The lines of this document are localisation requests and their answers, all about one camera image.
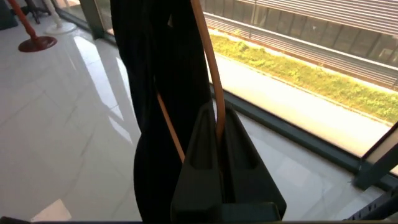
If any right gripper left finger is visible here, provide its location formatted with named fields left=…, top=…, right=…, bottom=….
left=170, top=101, right=223, bottom=222

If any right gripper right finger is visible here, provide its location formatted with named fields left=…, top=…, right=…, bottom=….
left=217, top=104, right=287, bottom=221

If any pink clothes hanger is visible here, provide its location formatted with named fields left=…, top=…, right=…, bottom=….
left=157, top=0, right=226, bottom=164

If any black garment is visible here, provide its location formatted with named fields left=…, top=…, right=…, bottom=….
left=110, top=0, right=216, bottom=222

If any black clothes rack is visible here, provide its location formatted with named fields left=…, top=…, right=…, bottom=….
left=346, top=185, right=398, bottom=222

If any white pole stand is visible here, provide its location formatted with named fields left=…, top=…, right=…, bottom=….
left=42, top=0, right=78, bottom=35

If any red pole stand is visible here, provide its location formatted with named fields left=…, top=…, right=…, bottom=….
left=7, top=0, right=58, bottom=53

